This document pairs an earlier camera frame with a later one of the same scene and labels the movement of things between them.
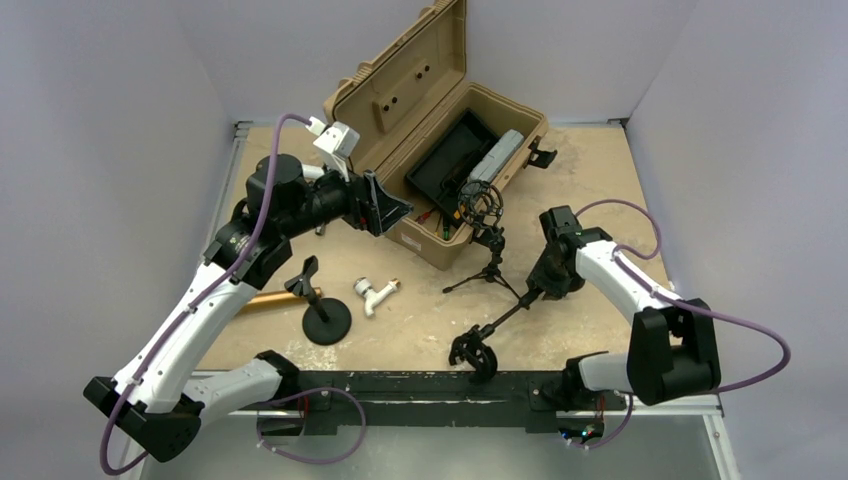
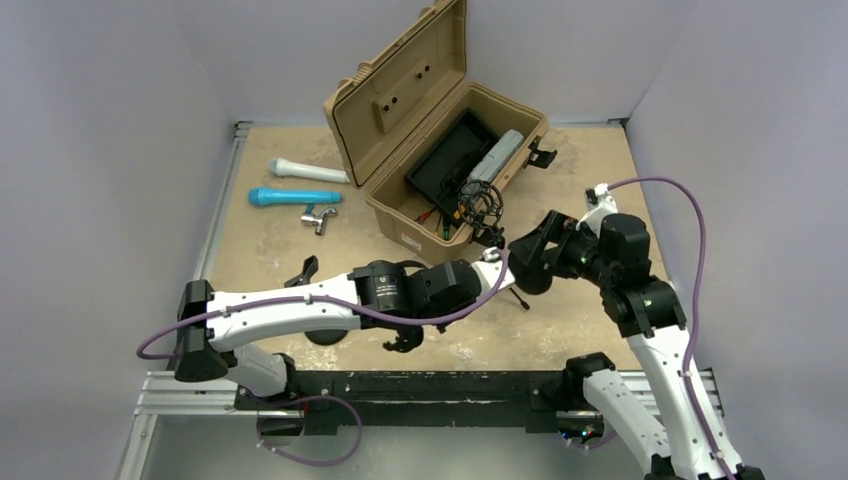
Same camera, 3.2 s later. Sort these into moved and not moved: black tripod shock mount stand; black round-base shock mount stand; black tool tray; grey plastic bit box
Moved: black round-base shock mount stand
Not moved: black tripod shock mount stand; grey plastic bit box; black tool tray
